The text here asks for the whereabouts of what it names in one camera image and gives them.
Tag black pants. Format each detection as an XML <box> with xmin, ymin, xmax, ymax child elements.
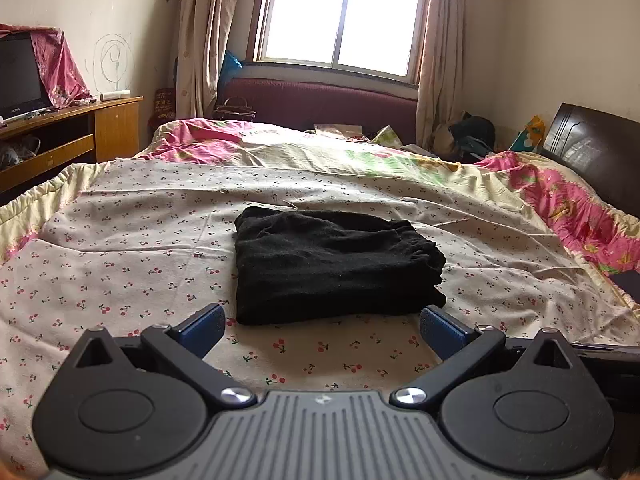
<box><xmin>234</xmin><ymin>207</ymin><xmax>446</xmax><ymax>326</ymax></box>

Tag black phone on bed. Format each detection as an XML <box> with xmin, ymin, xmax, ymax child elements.
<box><xmin>610</xmin><ymin>270</ymin><xmax>640</xmax><ymax>304</ymax></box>

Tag pink floral quilt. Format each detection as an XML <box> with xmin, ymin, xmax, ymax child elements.
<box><xmin>1</xmin><ymin>119</ymin><xmax>639</xmax><ymax>298</ymax></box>

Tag dark wooden headboard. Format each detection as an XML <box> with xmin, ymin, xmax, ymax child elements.
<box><xmin>540</xmin><ymin>103</ymin><xmax>640</xmax><ymax>217</ymax></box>

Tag colourful bag by headboard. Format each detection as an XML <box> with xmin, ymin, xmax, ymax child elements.
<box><xmin>509</xmin><ymin>115</ymin><xmax>547</xmax><ymax>152</ymax></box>

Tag dark clothes pile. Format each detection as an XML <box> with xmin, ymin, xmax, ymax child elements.
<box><xmin>432</xmin><ymin>113</ymin><xmax>496</xmax><ymax>164</ymax></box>

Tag wooden side cabinet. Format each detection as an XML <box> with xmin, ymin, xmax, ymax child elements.
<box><xmin>1</xmin><ymin>96</ymin><xmax>143</xmax><ymax>197</ymax></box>

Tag brown handbag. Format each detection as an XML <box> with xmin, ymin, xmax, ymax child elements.
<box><xmin>212</xmin><ymin>98</ymin><xmax>256</xmax><ymax>122</ymax></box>

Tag pink cloth over television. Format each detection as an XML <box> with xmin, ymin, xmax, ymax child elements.
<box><xmin>1</xmin><ymin>24</ymin><xmax>92</xmax><ymax>110</ymax></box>

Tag black television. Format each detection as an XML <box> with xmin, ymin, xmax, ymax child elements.
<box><xmin>0</xmin><ymin>32</ymin><xmax>51</xmax><ymax>122</ymax></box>

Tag maroon padded window bench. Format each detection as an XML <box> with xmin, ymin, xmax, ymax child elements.
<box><xmin>218</xmin><ymin>78</ymin><xmax>416</xmax><ymax>144</ymax></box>

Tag blue bag by window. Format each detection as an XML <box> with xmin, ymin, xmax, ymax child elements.
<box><xmin>217</xmin><ymin>50</ymin><xmax>243</xmax><ymax>92</ymax></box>

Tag right beige curtain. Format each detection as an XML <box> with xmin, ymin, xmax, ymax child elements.
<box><xmin>416</xmin><ymin>0</ymin><xmax>465</xmax><ymax>150</ymax></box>

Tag beige curtain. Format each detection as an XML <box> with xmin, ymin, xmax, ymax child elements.
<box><xmin>416</xmin><ymin>0</ymin><xmax>465</xmax><ymax>150</ymax></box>
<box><xmin>176</xmin><ymin>0</ymin><xmax>238</xmax><ymax>118</ymax></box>

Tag left beige curtain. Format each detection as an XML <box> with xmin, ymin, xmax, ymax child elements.
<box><xmin>176</xmin><ymin>0</ymin><xmax>238</xmax><ymax>118</ymax></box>

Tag window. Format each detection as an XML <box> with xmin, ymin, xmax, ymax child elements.
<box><xmin>246</xmin><ymin>0</ymin><xmax>428</xmax><ymax>84</ymax></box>

